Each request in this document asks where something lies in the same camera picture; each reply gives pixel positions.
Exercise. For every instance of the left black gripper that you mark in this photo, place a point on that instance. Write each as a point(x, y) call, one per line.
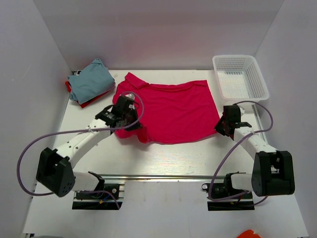
point(137, 126)

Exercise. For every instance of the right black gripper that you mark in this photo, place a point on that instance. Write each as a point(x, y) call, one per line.
point(218, 128)

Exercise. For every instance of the magenta red t shirt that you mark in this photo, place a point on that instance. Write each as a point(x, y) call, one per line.
point(170, 114)

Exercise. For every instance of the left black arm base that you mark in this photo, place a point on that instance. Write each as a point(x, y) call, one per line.
point(112, 199)

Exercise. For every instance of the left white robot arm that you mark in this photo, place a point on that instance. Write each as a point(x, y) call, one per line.
point(56, 166)

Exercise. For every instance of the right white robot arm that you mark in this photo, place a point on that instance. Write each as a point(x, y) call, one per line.
point(272, 172)

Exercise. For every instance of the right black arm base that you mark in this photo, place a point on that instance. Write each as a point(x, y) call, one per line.
point(234, 193)

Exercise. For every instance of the white perforated plastic basket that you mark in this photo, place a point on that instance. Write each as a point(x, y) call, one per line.
point(239, 78)

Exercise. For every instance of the folded light blue t shirt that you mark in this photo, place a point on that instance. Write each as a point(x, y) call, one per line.
point(92, 81)

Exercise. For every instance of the orange object at bottom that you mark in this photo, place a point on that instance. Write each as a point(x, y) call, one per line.
point(248, 234)

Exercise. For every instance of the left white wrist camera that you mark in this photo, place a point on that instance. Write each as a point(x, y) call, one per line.
point(130, 95)

